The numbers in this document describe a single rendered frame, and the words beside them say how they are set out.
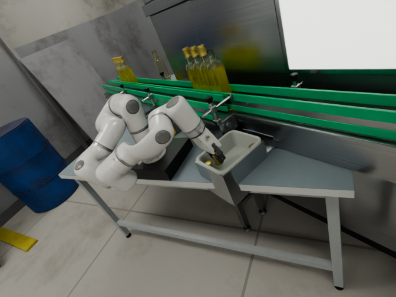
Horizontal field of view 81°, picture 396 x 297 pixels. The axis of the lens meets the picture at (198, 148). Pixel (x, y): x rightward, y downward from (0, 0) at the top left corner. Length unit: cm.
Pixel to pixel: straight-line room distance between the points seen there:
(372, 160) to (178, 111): 56
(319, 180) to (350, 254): 78
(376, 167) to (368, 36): 36
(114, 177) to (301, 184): 62
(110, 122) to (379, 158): 89
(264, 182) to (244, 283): 79
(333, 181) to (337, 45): 42
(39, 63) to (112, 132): 293
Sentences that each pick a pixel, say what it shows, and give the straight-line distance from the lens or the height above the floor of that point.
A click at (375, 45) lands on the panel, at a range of 85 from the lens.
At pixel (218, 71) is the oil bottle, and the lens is 106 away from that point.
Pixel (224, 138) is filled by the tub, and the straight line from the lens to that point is 98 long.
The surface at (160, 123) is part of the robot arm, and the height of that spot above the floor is 109.
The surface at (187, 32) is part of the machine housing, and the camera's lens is 142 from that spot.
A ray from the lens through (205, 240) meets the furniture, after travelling 147.
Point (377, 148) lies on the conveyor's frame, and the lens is 77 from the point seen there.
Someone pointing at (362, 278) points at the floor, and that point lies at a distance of 151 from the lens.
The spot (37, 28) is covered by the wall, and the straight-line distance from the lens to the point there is 419.
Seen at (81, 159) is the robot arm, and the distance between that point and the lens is 96.
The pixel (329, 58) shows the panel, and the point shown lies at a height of 103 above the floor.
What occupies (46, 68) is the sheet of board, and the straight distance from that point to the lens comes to 385.
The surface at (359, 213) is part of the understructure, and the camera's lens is 137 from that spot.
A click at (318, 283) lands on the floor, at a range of 148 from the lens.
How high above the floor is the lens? 135
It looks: 32 degrees down
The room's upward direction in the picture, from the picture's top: 24 degrees counter-clockwise
